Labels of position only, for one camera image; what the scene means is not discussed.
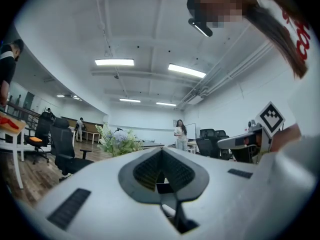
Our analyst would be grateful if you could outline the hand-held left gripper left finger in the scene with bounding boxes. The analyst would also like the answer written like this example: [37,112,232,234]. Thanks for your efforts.
[118,147,164,205]

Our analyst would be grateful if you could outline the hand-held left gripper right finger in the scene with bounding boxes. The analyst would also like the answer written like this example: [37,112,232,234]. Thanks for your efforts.
[162,147,210,235]

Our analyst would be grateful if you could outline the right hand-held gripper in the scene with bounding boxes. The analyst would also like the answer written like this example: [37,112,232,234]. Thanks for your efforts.
[216,101,286,164]

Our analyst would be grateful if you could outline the person's right forearm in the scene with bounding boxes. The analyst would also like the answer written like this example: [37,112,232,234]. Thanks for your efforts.
[271,123,302,153]

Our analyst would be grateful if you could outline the black mesh office chair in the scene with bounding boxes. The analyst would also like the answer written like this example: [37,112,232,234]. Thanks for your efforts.
[195,128,216,158]
[214,129,234,161]

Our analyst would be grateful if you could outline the green plant with blue flowers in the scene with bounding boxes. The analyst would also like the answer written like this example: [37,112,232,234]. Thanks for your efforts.
[94,123,144,158]

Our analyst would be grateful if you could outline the white whiteboard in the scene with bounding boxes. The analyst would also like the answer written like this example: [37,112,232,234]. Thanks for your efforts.
[185,122,197,140]

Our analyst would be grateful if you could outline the dark low table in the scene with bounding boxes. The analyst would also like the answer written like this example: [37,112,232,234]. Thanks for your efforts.
[140,139,166,150]

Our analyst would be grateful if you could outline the white ceiling air conditioner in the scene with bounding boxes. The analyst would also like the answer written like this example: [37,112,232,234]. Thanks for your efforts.
[190,94,205,106]

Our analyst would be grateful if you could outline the wooden counter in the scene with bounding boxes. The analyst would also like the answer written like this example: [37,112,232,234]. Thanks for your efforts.
[61,116,105,144]

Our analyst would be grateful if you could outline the white ceiling pipes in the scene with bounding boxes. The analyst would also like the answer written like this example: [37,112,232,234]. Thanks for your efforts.
[176,40,274,110]

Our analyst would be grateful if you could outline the black high-back office chair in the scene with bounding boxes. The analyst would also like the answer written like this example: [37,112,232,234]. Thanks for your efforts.
[49,117,95,180]

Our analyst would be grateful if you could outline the person's white shirt red print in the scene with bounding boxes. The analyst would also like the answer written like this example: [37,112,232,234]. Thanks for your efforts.
[252,0,320,138]

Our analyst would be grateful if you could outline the black office chair orange cushion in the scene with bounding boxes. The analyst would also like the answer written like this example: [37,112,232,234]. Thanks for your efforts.
[24,111,54,165]

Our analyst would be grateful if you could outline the white table wooden top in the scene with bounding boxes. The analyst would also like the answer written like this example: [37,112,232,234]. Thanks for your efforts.
[0,110,27,190]

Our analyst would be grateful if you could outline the black metal railing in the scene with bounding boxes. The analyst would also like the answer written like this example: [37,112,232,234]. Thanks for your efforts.
[6,100,41,130]

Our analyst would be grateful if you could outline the red object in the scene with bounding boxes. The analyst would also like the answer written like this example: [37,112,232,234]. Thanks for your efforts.
[0,115,20,131]

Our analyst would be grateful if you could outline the person's face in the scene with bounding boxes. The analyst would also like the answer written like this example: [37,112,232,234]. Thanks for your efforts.
[199,0,245,29]

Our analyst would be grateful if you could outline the black head-mounted camera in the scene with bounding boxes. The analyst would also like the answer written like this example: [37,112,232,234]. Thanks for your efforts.
[186,0,214,38]

